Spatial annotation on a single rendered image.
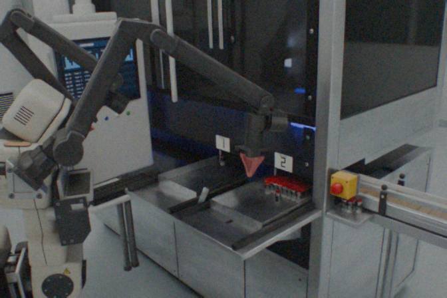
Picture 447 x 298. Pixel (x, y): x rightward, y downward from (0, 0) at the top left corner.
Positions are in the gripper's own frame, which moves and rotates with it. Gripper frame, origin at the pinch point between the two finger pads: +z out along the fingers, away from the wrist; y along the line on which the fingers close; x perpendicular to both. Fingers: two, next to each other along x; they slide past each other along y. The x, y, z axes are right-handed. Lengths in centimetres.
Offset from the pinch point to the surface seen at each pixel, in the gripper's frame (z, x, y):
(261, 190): 14.0, 16.0, 26.0
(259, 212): 16.6, 3.7, 12.0
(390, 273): 34, -34, 47
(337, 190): 2.9, -19.4, 22.6
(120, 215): 52, 100, 12
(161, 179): 16, 51, 3
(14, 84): 23, 543, 86
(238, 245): 19.1, -8.1, -10.2
